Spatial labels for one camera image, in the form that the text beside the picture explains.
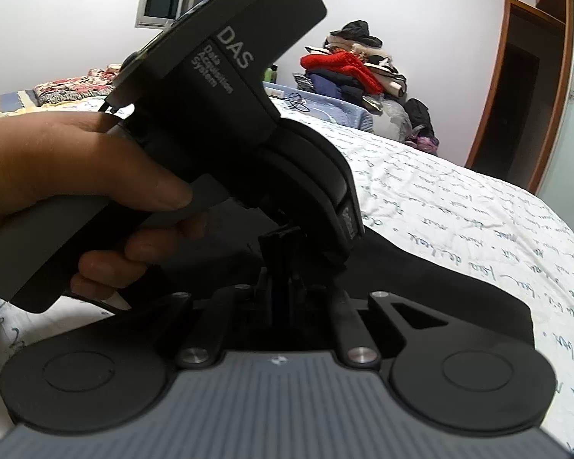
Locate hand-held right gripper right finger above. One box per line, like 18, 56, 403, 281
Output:
325, 288, 465, 370

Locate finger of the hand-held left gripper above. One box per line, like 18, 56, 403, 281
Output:
258, 228, 313, 340

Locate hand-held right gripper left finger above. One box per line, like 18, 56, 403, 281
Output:
139, 284, 266, 370

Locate black pants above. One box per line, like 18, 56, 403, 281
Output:
163, 220, 537, 352

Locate person's left hand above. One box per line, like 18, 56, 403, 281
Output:
0, 113, 210, 299

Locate blue storage box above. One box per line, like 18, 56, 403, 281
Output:
262, 81, 375, 132

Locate pile of clothes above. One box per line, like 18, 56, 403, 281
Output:
298, 20, 441, 155

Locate floral blanket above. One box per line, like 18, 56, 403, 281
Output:
33, 63, 126, 107

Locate wooden door frame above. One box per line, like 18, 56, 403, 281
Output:
463, 0, 568, 198

